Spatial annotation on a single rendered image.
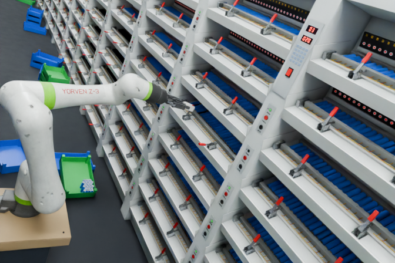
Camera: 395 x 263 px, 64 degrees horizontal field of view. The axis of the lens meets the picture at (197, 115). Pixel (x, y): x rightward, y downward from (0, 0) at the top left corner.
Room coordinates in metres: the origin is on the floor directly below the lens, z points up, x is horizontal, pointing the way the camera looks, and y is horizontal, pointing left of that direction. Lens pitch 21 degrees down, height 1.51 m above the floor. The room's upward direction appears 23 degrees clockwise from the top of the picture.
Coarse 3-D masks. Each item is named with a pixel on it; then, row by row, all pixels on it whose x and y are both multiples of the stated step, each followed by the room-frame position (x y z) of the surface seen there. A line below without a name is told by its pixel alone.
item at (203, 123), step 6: (198, 114) 1.57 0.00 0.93; (198, 120) 1.54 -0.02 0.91; (204, 120) 1.53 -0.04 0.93; (204, 126) 1.49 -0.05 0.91; (210, 132) 1.44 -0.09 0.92; (210, 138) 1.41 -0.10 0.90; (216, 138) 1.39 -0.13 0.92; (222, 144) 1.35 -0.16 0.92; (228, 150) 1.31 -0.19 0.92; (234, 156) 1.28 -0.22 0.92
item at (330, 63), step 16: (368, 32) 1.18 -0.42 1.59; (320, 48) 1.13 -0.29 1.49; (336, 48) 1.18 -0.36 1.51; (368, 48) 1.18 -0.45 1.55; (384, 48) 1.13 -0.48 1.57; (320, 64) 1.09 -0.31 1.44; (336, 64) 1.09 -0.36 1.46; (352, 64) 1.08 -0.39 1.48; (368, 64) 1.09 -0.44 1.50; (384, 64) 1.10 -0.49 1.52; (336, 80) 1.03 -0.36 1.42; (352, 80) 0.99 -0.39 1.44; (368, 80) 1.00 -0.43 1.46; (384, 80) 0.99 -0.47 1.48; (352, 96) 0.98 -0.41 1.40; (368, 96) 0.94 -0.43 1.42; (384, 96) 0.91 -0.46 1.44; (384, 112) 0.90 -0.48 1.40
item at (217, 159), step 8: (184, 96) 1.70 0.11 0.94; (192, 96) 1.74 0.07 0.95; (176, 112) 1.60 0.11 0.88; (184, 112) 1.62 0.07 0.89; (176, 120) 1.59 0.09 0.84; (184, 128) 1.52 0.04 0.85; (192, 128) 1.48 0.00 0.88; (192, 136) 1.44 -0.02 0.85; (200, 136) 1.42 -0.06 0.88; (216, 144) 1.38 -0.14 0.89; (208, 152) 1.32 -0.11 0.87; (216, 152) 1.32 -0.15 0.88; (224, 152) 1.33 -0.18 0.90; (216, 160) 1.27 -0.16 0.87; (224, 160) 1.27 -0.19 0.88; (232, 160) 1.28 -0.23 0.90; (216, 168) 1.26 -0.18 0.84; (224, 168) 1.22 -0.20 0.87; (224, 176) 1.21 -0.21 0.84
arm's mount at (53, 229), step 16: (0, 192) 1.15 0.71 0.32; (64, 208) 1.21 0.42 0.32; (0, 224) 0.99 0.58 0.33; (16, 224) 1.02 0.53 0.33; (32, 224) 1.05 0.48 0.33; (48, 224) 1.09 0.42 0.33; (64, 224) 1.12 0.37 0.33; (0, 240) 0.92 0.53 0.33; (16, 240) 0.95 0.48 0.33; (32, 240) 0.98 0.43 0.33; (48, 240) 1.01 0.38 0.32; (64, 240) 1.05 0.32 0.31
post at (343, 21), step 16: (320, 0) 1.18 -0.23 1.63; (336, 0) 1.13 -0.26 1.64; (320, 16) 1.15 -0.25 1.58; (336, 16) 1.13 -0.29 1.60; (352, 16) 1.18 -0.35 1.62; (368, 16) 1.23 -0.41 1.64; (320, 32) 1.13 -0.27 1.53; (336, 32) 1.16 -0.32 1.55; (352, 32) 1.21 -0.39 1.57; (352, 48) 1.24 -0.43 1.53; (304, 64) 1.13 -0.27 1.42; (304, 80) 1.14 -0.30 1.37; (320, 80) 1.20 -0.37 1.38; (272, 96) 1.17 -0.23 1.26; (272, 128) 1.12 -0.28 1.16; (288, 128) 1.18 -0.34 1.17; (256, 144) 1.14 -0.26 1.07; (256, 160) 1.13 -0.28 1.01; (240, 176) 1.14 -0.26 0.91; (224, 208) 1.14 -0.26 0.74; (208, 240) 1.13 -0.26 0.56
